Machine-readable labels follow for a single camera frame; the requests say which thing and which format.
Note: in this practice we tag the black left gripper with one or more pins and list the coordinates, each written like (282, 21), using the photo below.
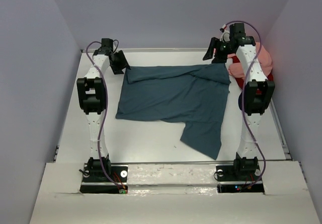
(123, 64)

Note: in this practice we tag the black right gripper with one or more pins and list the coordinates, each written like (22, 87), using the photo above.
(215, 43)

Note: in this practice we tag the teal blue t shirt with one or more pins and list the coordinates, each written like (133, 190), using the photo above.
(195, 95)

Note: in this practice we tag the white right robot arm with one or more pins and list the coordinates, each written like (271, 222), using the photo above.
(252, 106)

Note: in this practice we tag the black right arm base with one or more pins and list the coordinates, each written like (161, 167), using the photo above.
(242, 176)

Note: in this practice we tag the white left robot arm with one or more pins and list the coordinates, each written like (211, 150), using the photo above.
(92, 92)

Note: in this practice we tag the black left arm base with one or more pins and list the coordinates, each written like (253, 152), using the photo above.
(102, 177)

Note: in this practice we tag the red t shirt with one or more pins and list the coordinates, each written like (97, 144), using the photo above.
(240, 82)

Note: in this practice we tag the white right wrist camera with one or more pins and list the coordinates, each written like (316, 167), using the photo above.
(225, 36)

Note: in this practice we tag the metal back table rail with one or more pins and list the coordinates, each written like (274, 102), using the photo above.
(129, 50)

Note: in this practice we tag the metal table rail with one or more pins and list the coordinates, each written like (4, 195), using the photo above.
(177, 162)
(129, 50)

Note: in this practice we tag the metal front table rail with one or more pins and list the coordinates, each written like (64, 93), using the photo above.
(177, 162)

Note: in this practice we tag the metal left side rail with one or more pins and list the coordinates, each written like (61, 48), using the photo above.
(56, 149)

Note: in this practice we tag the metal right side rail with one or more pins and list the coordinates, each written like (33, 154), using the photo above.
(280, 132)

